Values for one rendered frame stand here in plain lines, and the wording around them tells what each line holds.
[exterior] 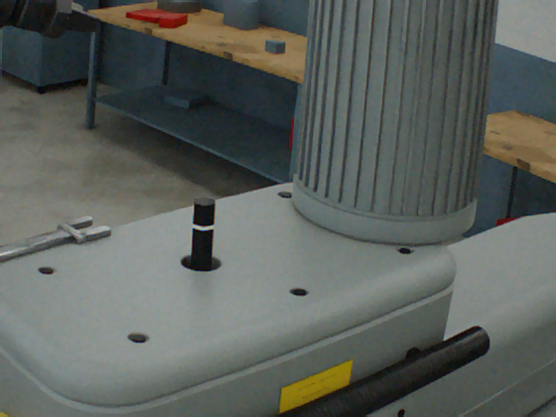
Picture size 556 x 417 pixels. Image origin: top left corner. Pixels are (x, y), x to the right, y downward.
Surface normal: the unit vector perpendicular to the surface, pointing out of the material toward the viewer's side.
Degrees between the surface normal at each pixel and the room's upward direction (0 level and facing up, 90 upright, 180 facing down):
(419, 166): 90
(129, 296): 0
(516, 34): 90
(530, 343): 90
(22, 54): 90
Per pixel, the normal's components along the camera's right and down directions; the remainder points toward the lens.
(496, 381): 0.67, 0.33
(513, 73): -0.73, 0.20
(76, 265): 0.08, -0.92
